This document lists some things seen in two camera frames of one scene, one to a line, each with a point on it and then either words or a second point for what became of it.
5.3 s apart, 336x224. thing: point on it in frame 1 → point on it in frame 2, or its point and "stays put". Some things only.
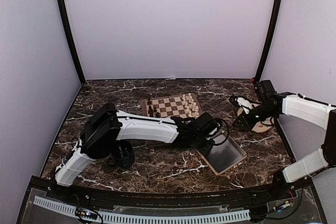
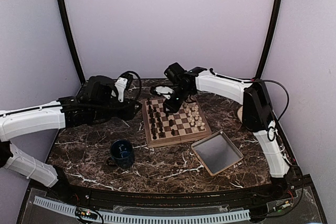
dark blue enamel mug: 122,155 stays put
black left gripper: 204,149 → 128,112
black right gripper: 248,125 → 175,108
